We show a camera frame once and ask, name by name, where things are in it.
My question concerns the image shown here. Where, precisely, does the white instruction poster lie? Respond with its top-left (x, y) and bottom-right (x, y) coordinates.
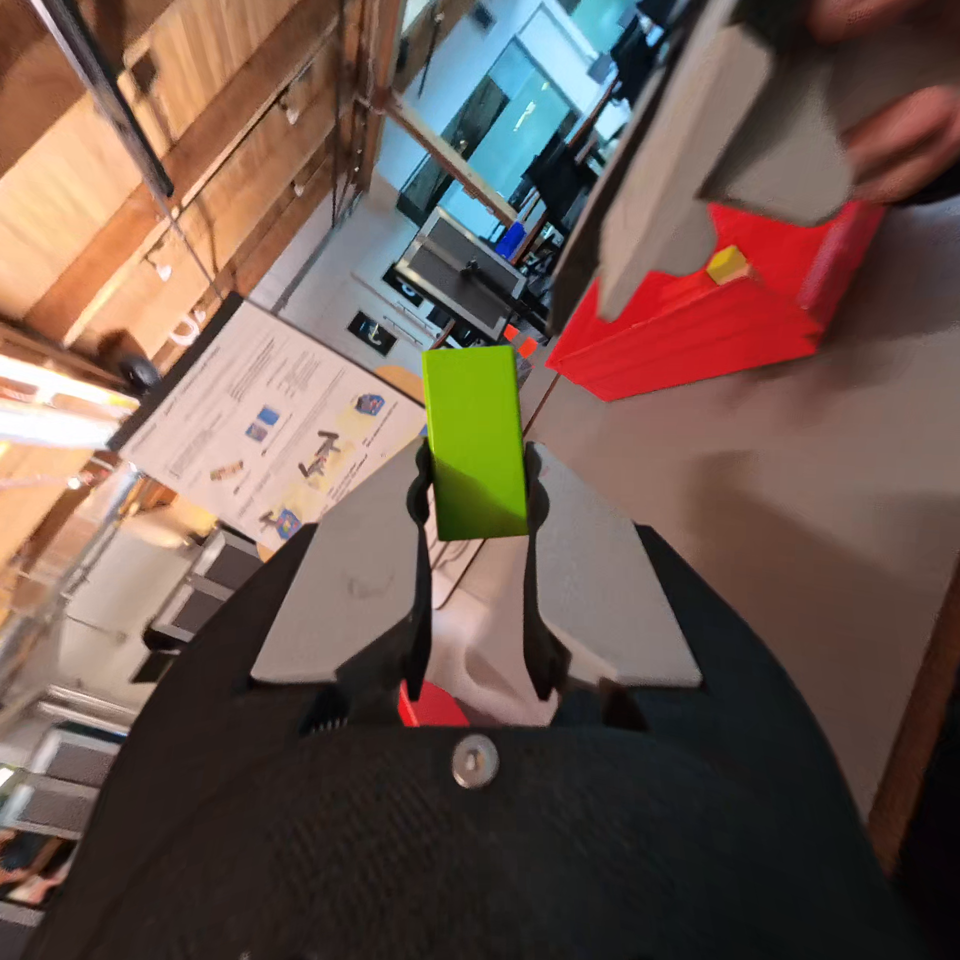
top-left (111, 296), bottom-right (430, 543)

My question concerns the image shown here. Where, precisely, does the grey framed machine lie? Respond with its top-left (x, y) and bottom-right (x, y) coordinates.
top-left (391, 206), bottom-right (531, 340)

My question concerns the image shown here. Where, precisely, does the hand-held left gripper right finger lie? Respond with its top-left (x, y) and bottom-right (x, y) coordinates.
top-left (523, 441), bottom-right (704, 704)

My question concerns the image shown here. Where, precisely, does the small yellow cube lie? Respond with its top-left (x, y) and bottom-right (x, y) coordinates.
top-left (705, 246), bottom-right (752, 287)

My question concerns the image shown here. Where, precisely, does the bright ceiling light fixture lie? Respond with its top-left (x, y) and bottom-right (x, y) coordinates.
top-left (0, 351), bottom-right (142, 453)

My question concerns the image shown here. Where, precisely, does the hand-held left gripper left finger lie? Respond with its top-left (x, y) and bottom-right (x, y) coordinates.
top-left (249, 438), bottom-right (434, 702)

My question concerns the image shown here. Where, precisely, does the red round object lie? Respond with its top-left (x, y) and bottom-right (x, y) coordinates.
top-left (397, 678), bottom-right (471, 728)

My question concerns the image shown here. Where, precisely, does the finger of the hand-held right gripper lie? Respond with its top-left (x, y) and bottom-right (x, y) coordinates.
top-left (699, 52), bottom-right (860, 228)
top-left (547, 0), bottom-right (774, 335)

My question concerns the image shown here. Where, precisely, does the person's right hand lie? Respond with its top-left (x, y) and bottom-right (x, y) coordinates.
top-left (810, 0), bottom-right (960, 207)

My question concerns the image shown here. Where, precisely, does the red ribbed box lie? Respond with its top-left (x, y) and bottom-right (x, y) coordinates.
top-left (545, 198), bottom-right (888, 403)

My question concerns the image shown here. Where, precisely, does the green rectangular block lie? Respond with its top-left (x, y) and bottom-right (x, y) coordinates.
top-left (420, 344), bottom-right (531, 543)

